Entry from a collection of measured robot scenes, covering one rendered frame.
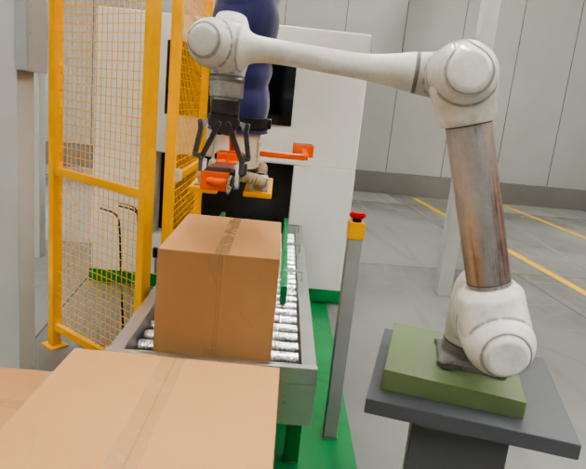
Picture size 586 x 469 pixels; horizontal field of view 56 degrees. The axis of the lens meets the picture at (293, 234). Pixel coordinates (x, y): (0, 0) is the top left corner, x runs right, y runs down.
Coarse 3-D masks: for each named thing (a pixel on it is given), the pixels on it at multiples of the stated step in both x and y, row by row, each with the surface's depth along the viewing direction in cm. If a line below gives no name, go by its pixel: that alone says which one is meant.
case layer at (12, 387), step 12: (0, 372) 173; (12, 372) 174; (24, 372) 174; (36, 372) 175; (48, 372) 176; (0, 384) 166; (12, 384) 167; (24, 384) 168; (36, 384) 168; (0, 396) 160; (12, 396) 160; (24, 396) 161; (0, 408) 154; (12, 408) 155; (0, 420) 149
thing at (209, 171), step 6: (210, 168) 148; (216, 168) 149; (222, 168) 150; (228, 168) 151; (204, 174) 144; (210, 174) 144; (216, 174) 144; (222, 174) 144; (228, 174) 144; (204, 180) 144; (204, 186) 145; (210, 186) 145; (216, 186) 145; (222, 186) 145
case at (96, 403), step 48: (48, 384) 93; (96, 384) 95; (144, 384) 96; (192, 384) 98; (240, 384) 100; (0, 432) 79; (48, 432) 81; (96, 432) 82; (144, 432) 83; (192, 432) 84; (240, 432) 85
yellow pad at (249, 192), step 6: (270, 180) 221; (246, 186) 202; (252, 186) 200; (264, 186) 203; (270, 186) 207; (246, 192) 193; (252, 192) 194; (258, 192) 194; (264, 192) 195; (270, 192) 196; (270, 198) 194
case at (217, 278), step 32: (192, 224) 218; (224, 224) 224; (256, 224) 230; (160, 256) 181; (192, 256) 181; (224, 256) 181; (256, 256) 182; (160, 288) 183; (192, 288) 183; (224, 288) 184; (256, 288) 184; (160, 320) 186; (192, 320) 186; (224, 320) 186; (256, 320) 186; (192, 352) 188; (224, 352) 189; (256, 352) 189
